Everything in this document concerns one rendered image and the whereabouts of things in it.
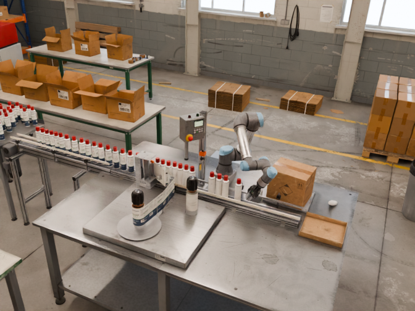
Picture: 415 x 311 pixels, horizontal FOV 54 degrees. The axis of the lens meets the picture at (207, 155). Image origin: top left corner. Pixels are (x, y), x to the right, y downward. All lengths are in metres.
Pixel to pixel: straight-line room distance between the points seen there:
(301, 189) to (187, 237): 0.94
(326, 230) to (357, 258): 1.21
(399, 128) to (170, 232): 3.93
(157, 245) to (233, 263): 0.51
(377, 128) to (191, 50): 4.52
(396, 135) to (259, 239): 3.52
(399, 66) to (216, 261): 6.03
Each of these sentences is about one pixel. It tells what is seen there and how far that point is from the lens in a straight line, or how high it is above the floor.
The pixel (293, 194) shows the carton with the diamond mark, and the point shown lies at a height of 0.97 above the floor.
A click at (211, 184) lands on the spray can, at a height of 0.99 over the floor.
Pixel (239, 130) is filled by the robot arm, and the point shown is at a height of 1.41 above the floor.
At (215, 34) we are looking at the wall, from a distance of 8.70.
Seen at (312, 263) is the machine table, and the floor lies 0.83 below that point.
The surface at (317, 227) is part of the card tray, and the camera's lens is 3.12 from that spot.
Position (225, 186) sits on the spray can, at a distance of 3.10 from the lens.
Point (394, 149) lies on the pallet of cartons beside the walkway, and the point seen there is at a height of 0.20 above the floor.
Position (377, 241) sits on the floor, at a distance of 4.56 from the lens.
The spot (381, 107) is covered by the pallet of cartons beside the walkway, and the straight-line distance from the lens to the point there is 5.88.
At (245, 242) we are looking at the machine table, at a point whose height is 0.83.
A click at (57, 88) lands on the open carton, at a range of 5.24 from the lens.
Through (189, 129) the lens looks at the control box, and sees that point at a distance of 3.07.
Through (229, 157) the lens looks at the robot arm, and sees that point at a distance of 3.39.
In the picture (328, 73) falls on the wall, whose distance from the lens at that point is 8.19.
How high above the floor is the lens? 2.68
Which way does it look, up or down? 28 degrees down
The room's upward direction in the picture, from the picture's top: 2 degrees clockwise
